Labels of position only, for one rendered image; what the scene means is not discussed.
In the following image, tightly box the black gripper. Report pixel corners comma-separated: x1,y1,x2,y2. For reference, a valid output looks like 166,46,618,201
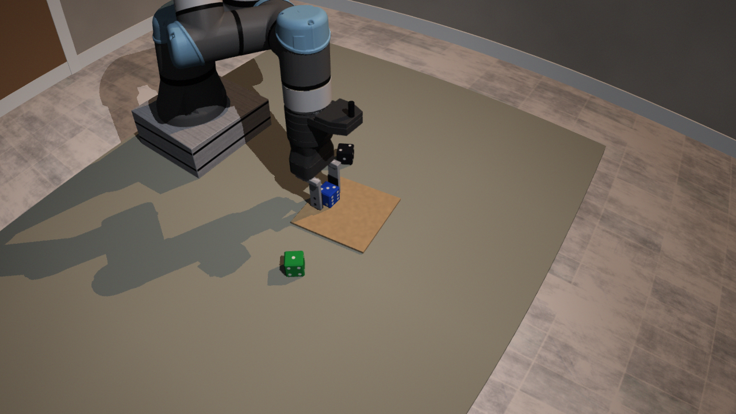
282,78,363,210

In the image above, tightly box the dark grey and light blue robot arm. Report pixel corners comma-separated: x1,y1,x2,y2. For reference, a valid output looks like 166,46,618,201
152,0,331,127

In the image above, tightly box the green die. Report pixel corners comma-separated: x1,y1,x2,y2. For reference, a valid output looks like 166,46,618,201
283,251,305,277

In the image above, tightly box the blue die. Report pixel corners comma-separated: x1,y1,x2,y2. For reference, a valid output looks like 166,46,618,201
321,181,340,208

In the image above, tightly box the black die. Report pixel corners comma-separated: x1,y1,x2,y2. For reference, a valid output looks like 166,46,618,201
336,143,354,164

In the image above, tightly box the tan flat mat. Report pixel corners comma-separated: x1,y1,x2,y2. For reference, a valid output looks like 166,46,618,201
291,177,401,253

